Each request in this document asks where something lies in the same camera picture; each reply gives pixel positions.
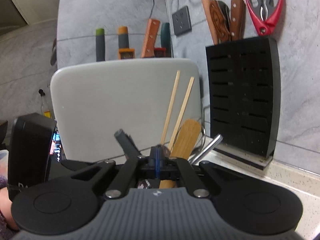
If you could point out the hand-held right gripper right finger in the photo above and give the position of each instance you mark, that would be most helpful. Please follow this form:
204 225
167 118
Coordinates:
186 172

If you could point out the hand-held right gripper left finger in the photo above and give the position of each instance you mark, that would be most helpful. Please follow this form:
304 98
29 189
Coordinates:
130 170

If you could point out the wooden spatula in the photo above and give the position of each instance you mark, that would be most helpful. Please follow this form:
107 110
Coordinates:
186 140

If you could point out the smartphone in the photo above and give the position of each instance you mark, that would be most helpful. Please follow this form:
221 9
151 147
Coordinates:
56 145

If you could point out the oil bottle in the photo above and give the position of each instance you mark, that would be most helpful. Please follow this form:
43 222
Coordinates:
46 107

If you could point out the grey knife block tray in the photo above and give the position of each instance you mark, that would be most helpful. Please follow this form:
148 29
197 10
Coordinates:
250 158

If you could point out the white cutting board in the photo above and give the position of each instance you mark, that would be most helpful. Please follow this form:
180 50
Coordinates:
120 100

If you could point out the black knife block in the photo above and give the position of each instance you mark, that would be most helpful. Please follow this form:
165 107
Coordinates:
242 92

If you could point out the beige cabinet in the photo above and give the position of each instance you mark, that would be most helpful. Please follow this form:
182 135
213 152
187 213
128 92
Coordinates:
27 2

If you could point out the wooden rolling pin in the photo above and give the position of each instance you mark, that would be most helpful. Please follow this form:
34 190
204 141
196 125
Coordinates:
207 12

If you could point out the red kitchen scissors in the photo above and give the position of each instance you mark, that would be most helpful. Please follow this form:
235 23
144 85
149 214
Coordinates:
268 17

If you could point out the grey wall socket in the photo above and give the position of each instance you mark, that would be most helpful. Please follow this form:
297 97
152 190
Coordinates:
182 21

